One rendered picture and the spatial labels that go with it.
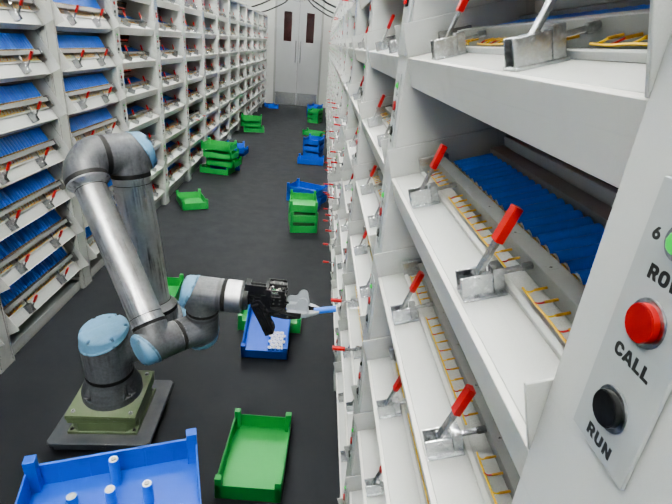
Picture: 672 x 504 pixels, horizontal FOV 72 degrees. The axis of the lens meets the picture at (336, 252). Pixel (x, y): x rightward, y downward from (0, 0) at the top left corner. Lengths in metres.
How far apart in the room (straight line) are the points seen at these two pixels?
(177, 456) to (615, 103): 0.99
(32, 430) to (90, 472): 0.91
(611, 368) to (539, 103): 0.17
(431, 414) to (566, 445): 0.34
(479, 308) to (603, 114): 0.22
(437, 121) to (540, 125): 0.51
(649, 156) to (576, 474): 0.15
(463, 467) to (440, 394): 0.11
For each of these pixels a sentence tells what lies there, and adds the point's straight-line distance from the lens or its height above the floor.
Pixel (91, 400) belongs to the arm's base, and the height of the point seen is 0.17.
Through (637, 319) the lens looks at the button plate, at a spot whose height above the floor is 1.20.
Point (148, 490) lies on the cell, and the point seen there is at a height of 0.54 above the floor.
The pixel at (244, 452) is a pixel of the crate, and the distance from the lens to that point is 1.75.
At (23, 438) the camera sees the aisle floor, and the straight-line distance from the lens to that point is 1.98.
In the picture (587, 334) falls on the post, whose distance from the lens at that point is 0.26.
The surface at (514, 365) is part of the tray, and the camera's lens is 0.37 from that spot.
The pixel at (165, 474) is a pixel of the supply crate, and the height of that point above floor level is 0.48.
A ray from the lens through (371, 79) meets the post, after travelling 1.52.
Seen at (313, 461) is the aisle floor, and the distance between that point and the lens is 1.73.
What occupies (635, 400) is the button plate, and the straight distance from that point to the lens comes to 0.23.
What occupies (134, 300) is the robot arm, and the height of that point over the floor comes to 0.63.
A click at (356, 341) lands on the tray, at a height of 0.49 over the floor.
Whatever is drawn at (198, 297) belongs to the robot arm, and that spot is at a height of 0.64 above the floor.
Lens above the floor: 1.29
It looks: 24 degrees down
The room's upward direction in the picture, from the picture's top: 5 degrees clockwise
